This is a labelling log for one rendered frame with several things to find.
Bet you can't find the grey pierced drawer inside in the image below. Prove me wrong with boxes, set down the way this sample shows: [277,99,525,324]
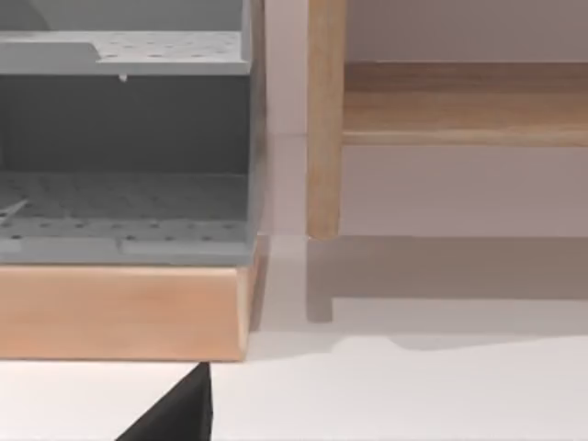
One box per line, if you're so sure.
[0,172,254,267]

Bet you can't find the wooden open shelf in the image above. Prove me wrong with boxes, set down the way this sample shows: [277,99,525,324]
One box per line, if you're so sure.
[305,0,588,242]

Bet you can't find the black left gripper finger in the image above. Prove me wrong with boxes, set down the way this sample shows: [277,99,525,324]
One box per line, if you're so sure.
[114,361,215,441]

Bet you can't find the pale wooden drawer front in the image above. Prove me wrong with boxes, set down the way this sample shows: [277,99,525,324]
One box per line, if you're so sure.
[0,238,268,365]

